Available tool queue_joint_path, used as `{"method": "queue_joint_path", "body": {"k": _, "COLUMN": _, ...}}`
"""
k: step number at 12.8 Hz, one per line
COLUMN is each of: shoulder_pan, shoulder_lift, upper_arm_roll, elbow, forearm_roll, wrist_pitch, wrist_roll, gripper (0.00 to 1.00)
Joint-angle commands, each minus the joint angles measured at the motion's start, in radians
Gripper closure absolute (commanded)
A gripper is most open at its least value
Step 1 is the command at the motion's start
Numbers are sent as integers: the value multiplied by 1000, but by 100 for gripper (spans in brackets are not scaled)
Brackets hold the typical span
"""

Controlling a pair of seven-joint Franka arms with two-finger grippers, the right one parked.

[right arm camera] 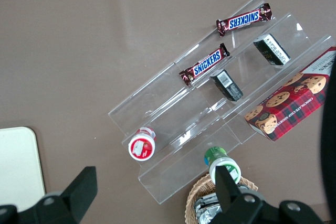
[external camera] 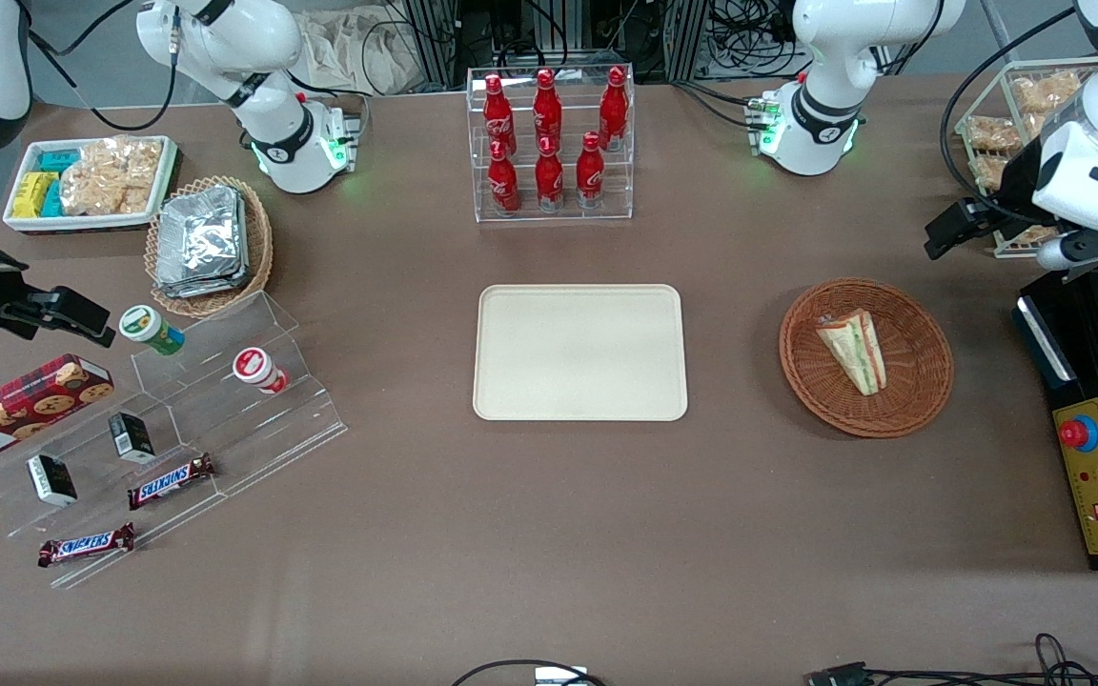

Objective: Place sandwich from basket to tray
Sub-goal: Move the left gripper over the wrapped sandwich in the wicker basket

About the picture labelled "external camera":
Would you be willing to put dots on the clear acrylic stepped stand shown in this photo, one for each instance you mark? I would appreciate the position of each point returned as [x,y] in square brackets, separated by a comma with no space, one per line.
[254,429]

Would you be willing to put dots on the teal snack packet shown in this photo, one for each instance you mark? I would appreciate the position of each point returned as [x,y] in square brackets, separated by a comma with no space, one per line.
[58,160]
[53,200]

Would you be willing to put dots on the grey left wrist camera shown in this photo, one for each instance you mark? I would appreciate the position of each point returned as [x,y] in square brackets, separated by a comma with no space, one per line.
[1056,255]

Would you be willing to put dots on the yellow snack packet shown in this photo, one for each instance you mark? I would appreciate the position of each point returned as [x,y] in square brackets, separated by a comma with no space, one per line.
[30,195]

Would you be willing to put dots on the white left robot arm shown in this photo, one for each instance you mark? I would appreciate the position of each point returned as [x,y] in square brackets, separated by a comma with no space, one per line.
[825,57]

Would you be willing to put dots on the stack of foil packets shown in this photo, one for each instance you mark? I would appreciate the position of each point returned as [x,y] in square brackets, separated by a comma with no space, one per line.
[201,238]

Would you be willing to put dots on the small black box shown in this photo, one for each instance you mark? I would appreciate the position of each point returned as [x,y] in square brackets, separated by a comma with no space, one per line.
[132,438]
[51,479]

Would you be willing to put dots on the clear bag of crackers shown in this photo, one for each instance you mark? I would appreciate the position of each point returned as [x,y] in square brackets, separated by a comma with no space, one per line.
[111,176]

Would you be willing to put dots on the oval light wicker basket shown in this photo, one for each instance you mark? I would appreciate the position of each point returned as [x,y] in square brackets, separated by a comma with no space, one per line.
[258,248]

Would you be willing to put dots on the round brown wicker basket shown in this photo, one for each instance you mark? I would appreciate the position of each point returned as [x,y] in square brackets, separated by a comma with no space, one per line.
[916,381]

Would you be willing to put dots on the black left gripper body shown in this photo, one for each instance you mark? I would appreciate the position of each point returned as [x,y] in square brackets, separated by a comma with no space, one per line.
[1013,193]

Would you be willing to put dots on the beige crumpled cloth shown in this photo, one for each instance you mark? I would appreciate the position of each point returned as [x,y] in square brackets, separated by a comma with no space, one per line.
[349,48]

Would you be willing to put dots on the aluminium frame post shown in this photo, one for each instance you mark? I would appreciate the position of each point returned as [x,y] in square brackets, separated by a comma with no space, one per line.
[435,43]
[684,38]

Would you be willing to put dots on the beige plastic tray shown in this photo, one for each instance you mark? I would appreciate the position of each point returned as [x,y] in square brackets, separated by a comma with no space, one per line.
[578,353]

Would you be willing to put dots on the red tartan cookie box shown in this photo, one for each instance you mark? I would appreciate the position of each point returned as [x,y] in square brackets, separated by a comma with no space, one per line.
[25,410]

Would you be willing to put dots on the white rectangular dish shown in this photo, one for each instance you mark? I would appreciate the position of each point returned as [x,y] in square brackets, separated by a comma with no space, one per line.
[82,224]

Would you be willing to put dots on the red cola bottle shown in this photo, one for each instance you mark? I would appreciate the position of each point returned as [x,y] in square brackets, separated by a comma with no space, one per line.
[498,119]
[547,114]
[590,176]
[614,110]
[549,181]
[503,186]

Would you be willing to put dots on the clear acrylic bottle rack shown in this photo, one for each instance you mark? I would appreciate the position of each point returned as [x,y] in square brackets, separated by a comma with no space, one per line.
[568,214]

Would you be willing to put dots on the white plug adapter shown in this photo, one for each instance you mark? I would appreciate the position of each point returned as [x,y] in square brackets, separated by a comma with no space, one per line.
[560,676]

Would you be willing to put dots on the red lid cup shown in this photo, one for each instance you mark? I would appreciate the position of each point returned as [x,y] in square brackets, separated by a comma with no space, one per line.
[258,370]

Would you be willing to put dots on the green lid cup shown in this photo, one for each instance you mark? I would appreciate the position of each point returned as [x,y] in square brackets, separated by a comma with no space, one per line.
[149,329]

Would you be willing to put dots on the black machine with yellow panel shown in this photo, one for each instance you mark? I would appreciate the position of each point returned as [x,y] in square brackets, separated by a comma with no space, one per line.
[1092,381]

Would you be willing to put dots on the triangular sandwich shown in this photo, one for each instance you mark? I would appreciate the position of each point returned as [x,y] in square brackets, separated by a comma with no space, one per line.
[854,353]

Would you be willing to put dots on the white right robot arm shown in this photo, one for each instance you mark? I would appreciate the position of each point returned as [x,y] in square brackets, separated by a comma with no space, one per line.
[225,38]

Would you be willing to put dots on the red emergency stop button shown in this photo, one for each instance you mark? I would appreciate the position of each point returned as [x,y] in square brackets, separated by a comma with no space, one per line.
[1077,433]

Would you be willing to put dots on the brown snickers bar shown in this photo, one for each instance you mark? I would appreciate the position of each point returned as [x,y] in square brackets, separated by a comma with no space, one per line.
[171,481]
[87,545]

